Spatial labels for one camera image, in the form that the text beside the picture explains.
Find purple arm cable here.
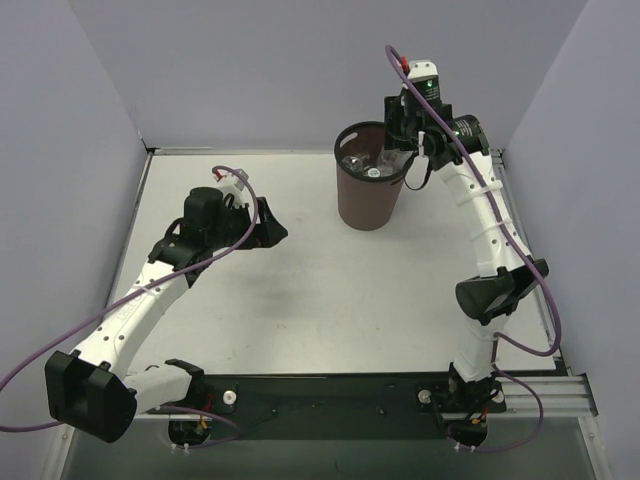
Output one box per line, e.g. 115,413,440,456
0,165,261,449
383,45,561,455

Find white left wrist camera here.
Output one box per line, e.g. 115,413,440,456
212,167,248,209

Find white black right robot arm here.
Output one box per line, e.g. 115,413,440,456
385,74,549,400

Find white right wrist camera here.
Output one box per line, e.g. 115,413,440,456
407,60,438,83

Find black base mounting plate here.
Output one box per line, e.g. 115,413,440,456
162,372,506,448

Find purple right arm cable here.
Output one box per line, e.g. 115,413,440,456
383,45,561,455

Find aluminium table edge rail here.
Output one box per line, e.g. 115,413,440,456
96,152,213,255

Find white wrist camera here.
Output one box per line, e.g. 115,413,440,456
407,60,438,83
212,167,248,209

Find brown plastic bin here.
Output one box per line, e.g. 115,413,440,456
333,121,415,231

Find aluminium front rail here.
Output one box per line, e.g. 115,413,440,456
58,374,600,421

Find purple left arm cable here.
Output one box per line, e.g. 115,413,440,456
0,165,261,449

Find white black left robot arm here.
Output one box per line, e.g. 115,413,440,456
44,187,288,443

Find clear bottle orange blue label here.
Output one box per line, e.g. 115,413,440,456
341,155,366,173

